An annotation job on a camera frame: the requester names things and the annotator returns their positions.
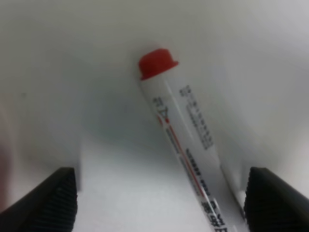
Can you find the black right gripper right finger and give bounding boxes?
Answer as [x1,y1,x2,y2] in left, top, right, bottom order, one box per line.
[244,167,309,232]

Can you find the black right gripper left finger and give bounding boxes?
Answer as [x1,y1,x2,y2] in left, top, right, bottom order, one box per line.
[0,167,78,232]

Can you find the red white marker pen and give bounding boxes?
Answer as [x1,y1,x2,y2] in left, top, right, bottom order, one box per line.
[139,48,248,232]

